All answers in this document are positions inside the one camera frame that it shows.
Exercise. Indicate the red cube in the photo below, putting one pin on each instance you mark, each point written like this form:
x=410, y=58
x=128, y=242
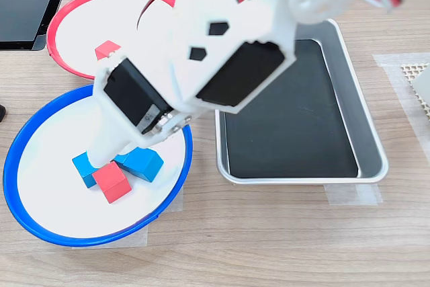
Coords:
x=112, y=183
x=105, y=48

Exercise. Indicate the blue cube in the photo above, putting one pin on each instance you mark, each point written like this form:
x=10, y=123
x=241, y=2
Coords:
x=121, y=159
x=82, y=166
x=146, y=164

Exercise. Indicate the blue-rimmed white plate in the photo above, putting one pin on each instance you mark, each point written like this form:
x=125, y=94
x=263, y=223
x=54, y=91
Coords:
x=67, y=206

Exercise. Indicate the red-rimmed white plate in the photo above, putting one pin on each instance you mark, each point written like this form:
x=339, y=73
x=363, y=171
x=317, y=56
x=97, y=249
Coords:
x=84, y=21

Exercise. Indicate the small black object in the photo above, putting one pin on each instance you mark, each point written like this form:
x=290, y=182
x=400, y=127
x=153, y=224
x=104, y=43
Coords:
x=2, y=114

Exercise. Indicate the black tray mat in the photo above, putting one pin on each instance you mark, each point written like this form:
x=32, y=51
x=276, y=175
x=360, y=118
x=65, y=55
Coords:
x=292, y=139

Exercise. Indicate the black flat panel device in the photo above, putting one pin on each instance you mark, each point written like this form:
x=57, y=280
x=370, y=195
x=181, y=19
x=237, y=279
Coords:
x=20, y=11

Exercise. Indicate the steel tray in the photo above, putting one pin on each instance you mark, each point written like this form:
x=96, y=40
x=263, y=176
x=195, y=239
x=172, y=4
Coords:
x=366, y=139

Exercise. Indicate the pale perforated plate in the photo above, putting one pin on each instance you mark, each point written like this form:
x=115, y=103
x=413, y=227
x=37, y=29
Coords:
x=411, y=70

